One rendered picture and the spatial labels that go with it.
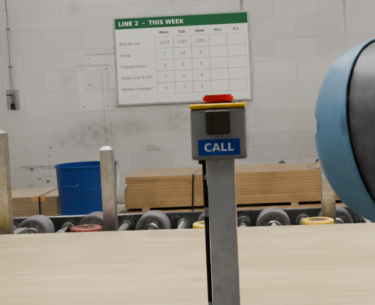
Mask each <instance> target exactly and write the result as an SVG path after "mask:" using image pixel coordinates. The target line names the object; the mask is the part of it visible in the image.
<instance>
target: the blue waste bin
mask: <svg viewBox="0 0 375 305"><path fill-rule="evenodd" d="M115 160H116V159H115ZM116 161H117V162H115V172H116V165H117V163H118V166H119V171H118V176H117V187H118V188H119V187H120V185H119V176H120V164H119V161H118V160H116ZM54 168H55V169H56V177H57V187H58V193H59V203H60V213H61V215H88V214H90V213H92V212H96V211H100V212H103V209H102V187H101V175H100V161H86V162H71V163H61V164H58V165H55V166H54Z"/></svg>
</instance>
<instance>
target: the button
mask: <svg viewBox="0 0 375 305"><path fill-rule="evenodd" d="M232 100H234V98H233V96H232V94H218V95H205V96H204V97H203V101H204V102H205V103H221V102H231V101H232Z"/></svg>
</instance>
